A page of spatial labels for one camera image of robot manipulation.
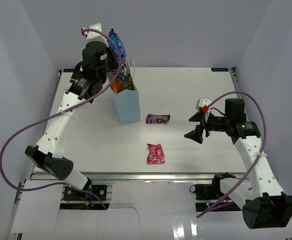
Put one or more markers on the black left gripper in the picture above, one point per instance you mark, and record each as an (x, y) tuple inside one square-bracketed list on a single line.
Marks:
[(114, 64)]

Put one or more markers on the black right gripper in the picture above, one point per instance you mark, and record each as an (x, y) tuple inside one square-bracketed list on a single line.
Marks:
[(196, 134)]

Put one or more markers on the orange Kettle chips bag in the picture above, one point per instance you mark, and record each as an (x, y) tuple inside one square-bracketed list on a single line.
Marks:
[(116, 86)]

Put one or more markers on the green yellow Fox's candy bag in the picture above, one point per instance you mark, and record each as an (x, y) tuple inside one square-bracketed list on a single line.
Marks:
[(129, 85)]

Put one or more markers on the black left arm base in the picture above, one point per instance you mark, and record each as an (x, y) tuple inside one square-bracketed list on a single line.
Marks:
[(76, 200)]

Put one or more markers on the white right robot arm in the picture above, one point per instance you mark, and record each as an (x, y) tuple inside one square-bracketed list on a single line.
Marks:
[(265, 205)]

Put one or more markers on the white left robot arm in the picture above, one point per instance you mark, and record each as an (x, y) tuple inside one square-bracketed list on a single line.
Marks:
[(86, 81)]

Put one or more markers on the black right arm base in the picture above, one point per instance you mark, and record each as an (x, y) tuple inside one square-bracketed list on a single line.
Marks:
[(205, 197)]

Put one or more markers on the light blue paper bag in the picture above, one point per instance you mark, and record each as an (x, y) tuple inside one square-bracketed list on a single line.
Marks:
[(127, 101)]

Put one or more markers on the blue label left corner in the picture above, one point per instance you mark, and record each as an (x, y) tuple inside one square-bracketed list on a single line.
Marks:
[(68, 70)]

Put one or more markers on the blue label corner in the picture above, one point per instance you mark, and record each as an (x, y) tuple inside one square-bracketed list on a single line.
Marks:
[(219, 69), (68, 70)]

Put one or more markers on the purple Skittles packet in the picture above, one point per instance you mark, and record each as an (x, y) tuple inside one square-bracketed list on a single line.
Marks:
[(157, 119)]

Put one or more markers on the red pink candy packet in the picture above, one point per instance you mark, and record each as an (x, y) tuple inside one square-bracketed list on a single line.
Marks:
[(156, 154)]

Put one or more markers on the blue label right corner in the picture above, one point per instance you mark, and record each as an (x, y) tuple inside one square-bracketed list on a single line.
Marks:
[(219, 69)]

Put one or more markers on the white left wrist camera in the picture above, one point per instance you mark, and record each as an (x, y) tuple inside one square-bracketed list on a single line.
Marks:
[(92, 36)]

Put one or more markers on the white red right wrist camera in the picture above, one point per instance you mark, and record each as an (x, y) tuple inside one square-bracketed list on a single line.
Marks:
[(202, 104)]

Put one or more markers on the aluminium front frame rail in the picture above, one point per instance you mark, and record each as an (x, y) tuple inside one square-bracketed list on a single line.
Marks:
[(147, 176)]

